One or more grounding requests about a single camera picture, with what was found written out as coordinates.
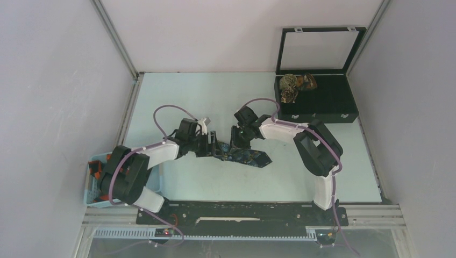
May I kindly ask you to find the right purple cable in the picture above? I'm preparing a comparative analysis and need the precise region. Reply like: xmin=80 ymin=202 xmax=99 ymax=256
xmin=238 ymin=98 xmax=360 ymax=257

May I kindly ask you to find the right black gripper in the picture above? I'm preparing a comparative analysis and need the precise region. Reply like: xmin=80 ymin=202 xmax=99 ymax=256
xmin=227 ymin=125 xmax=253 ymax=155

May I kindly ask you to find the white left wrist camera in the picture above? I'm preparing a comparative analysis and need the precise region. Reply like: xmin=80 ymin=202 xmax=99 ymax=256
xmin=197 ymin=117 xmax=211 ymax=135

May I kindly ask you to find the aluminium frame post right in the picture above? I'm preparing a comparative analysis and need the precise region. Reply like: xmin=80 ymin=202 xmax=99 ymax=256
xmin=347 ymin=0 xmax=392 ymax=76

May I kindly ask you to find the light blue plastic basket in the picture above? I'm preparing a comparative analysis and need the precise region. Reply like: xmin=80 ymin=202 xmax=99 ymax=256
xmin=83 ymin=166 xmax=163 ymax=208

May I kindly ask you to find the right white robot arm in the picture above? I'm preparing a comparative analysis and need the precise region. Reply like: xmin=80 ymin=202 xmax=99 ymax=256
xmin=232 ymin=106 xmax=343 ymax=225

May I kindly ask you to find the blue floral necktie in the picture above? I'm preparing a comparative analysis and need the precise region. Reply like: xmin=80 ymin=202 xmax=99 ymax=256
xmin=213 ymin=141 xmax=272 ymax=168

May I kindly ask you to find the orange brown rolled tie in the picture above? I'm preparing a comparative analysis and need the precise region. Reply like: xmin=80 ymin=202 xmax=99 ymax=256
xmin=296 ymin=73 xmax=317 ymax=91

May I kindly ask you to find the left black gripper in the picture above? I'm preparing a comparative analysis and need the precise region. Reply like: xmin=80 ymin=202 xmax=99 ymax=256
xmin=187 ymin=131 xmax=224 ymax=157

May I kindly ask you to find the grey cable duct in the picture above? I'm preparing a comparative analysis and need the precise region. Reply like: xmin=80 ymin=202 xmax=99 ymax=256
xmin=93 ymin=227 xmax=317 ymax=241

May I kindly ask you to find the orange black striped tie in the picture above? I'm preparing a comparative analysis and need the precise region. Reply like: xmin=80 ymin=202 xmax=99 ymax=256
xmin=88 ymin=153 xmax=111 ymax=204

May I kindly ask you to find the aluminium frame post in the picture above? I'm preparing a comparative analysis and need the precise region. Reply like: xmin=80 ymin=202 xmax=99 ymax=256
xmin=347 ymin=0 xmax=392 ymax=76
xmin=89 ymin=0 xmax=140 ymax=80

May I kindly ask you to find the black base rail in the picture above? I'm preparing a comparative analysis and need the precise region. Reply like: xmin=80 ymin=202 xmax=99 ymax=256
xmin=158 ymin=201 xmax=349 ymax=237

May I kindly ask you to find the aluminium frame post left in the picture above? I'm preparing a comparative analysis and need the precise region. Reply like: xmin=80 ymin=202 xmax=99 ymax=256
xmin=89 ymin=0 xmax=140 ymax=80

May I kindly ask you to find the green rolled tie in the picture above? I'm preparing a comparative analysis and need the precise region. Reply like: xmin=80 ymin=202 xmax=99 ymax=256
xmin=279 ymin=74 xmax=297 ymax=90

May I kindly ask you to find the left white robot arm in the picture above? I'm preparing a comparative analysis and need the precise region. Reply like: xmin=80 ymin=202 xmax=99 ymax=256
xmin=97 ymin=117 xmax=210 ymax=224

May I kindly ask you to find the purple cable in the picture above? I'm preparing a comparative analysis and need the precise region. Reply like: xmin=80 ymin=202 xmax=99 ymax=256
xmin=238 ymin=98 xmax=360 ymax=257
xmin=108 ymin=104 xmax=186 ymax=248

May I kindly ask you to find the black display box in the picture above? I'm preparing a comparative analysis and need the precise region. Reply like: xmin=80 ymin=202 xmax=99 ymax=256
xmin=274 ymin=26 xmax=367 ymax=124

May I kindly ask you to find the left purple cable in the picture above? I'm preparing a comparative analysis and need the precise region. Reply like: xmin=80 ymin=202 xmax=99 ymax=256
xmin=108 ymin=104 xmax=186 ymax=248

